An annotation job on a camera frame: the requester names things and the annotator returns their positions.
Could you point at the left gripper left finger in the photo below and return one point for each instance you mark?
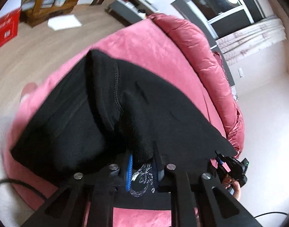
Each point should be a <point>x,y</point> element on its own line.
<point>86,200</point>

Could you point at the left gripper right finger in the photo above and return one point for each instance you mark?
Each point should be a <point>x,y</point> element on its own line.
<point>197,197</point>

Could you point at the black pants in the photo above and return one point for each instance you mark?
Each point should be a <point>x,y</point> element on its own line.
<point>105,107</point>

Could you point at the right hand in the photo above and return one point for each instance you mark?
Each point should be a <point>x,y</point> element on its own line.
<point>228,182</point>

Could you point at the pink folded duvet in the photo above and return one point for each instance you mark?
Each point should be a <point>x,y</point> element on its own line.
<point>194,45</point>

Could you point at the white floral curtain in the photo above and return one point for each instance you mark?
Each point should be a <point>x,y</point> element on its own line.
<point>252,39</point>

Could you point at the window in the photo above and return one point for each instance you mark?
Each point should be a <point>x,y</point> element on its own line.
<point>223,17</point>

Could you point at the grey headboard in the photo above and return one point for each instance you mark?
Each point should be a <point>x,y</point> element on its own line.
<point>190,12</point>

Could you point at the white paper sheet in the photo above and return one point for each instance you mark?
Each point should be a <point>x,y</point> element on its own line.
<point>63,22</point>

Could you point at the white bedside cabinet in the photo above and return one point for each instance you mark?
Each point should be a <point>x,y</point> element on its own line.
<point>133,11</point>

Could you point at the red cardboard box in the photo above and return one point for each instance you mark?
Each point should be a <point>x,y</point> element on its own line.
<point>9,20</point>

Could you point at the wall socket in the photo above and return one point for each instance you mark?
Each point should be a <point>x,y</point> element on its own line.
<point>240,72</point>

